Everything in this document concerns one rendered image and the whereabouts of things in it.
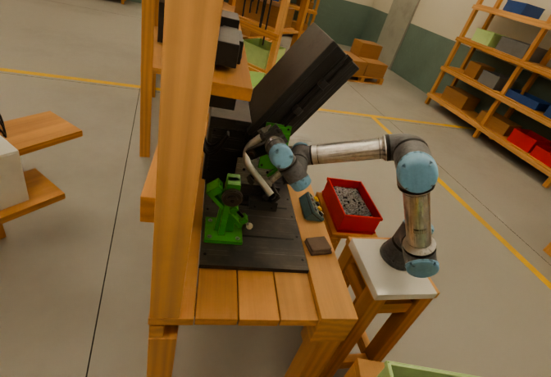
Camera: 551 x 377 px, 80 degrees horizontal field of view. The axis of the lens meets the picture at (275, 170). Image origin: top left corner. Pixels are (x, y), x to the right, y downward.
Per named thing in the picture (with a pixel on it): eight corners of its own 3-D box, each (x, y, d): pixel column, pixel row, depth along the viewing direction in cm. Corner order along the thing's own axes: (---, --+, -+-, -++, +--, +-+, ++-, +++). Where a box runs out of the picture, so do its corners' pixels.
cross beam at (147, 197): (193, 70, 195) (195, 56, 190) (158, 223, 90) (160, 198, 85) (185, 69, 194) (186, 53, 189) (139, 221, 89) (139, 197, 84)
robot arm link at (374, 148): (423, 121, 115) (288, 137, 128) (430, 136, 106) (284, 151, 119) (422, 150, 121) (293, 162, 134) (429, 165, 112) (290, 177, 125)
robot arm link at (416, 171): (432, 252, 133) (429, 134, 106) (441, 283, 121) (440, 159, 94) (401, 254, 137) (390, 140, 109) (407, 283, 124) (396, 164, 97)
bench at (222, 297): (262, 215, 283) (288, 125, 236) (290, 420, 162) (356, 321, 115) (179, 207, 267) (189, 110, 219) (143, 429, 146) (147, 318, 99)
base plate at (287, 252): (273, 136, 217) (274, 133, 216) (307, 273, 128) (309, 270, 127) (209, 126, 207) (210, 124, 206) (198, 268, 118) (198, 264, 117)
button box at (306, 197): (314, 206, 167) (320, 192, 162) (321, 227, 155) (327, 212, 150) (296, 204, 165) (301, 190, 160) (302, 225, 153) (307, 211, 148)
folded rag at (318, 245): (324, 240, 143) (325, 235, 141) (331, 254, 137) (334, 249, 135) (303, 242, 139) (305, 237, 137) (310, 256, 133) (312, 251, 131)
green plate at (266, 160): (279, 165, 156) (288, 122, 150) (282, 171, 149) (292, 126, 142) (255, 162, 153) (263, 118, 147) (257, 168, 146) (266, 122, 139)
